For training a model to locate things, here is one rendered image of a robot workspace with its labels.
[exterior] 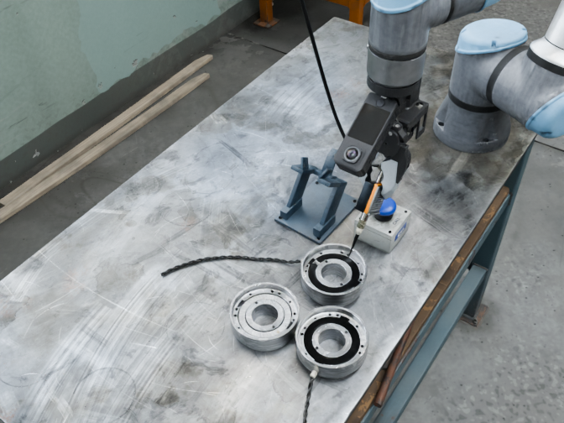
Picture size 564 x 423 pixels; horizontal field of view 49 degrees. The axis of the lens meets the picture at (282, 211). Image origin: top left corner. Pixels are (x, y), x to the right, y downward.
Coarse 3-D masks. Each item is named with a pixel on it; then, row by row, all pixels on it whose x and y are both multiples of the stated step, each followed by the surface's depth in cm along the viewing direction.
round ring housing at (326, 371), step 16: (304, 320) 92; (352, 320) 93; (320, 336) 92; (336, 336) 93; (304, 352) 88; (320, 352) 89; (336, 352) 89; (320, 368) 87; (336, 368) 86; (352, 368) 88
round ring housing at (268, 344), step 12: (252, 288) 97; (264, 288) 97; (276, 288) 97; (240, 300) 96; (264, 300) 96; (288, 300) 96; (252, 312) 94; (264, 312) 97; (276, 312) 95; (252, 324) 93; (276, 324) 93; (240, 336) 91; (252, 336) 91; (276, 336) 90; (288, 336) 91; (252, 348) 93; (264, 348) 91; (276, 348) 93
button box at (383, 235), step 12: (372, 216) 106; (384, 216) 105; (396, 216) 105; (408, 216) 106; (372, 228) 104; (384, 228) 103; (396, 228) 103; (408, 228) 109; (360, 240) 108; (372, 240) 106; (384, 240) 104; (396, 240) 106
